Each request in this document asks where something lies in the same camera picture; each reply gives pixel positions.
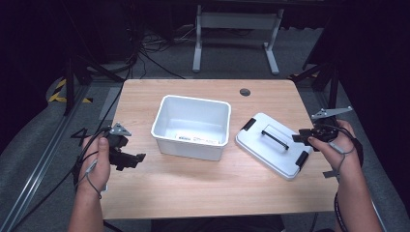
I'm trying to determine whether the person's left hand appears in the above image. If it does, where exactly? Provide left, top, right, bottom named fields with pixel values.
left=77, top=134, right=112, bottom=195

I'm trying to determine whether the grey right wrist lanyard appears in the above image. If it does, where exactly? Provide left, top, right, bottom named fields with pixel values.
left=322, top=141, right=356, bottom=180

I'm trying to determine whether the black tripod stand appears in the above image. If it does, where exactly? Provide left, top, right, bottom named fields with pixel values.
left=288, top=59, right=343, bottom=110
left=62, top=53, right=126, bottom=117

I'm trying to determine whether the grey metal floor rail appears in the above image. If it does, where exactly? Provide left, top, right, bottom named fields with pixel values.
left=0, top=84, right=92, bottom=232

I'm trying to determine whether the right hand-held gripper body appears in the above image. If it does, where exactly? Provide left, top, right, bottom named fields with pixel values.
left=309, top=105, right=354, bottom=144

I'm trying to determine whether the bundle of black floor cables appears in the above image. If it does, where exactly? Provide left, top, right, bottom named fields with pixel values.
left=127, top=18, right=198, bottom=80

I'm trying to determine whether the white plastic storage box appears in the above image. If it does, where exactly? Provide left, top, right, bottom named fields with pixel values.
left=150, top=94, right=232, bottom=162

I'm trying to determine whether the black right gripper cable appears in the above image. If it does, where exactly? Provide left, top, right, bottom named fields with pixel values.
left=334, top=190, right=350, bottom=232

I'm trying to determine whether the white lid with black handle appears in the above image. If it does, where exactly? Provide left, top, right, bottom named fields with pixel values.
left=234, top=111, right=314, bottom=182

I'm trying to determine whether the grey wrist lanyard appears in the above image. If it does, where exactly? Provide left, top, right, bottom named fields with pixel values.
left=84, top=159, right=103, bottom=200
left=322, top=141, right=356, bottom=180

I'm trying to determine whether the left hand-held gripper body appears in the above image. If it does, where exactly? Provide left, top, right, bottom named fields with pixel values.
left=105, top=122, right=132, bottom=163

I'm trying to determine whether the person's right hand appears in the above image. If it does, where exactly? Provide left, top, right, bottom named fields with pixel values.
left=307, top=119, right=364, bottom=180

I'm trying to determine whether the grey metal stand frame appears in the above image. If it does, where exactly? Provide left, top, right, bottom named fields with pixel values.
left=191, top=4, right=285, bottom=76

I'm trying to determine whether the yellow black floor tape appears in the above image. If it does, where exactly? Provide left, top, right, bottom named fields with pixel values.
left=47, top=78, right=95, bottom=104

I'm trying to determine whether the grey left wrist lanyard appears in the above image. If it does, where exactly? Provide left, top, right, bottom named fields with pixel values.
left=84, top=159, right=103, bottom=200

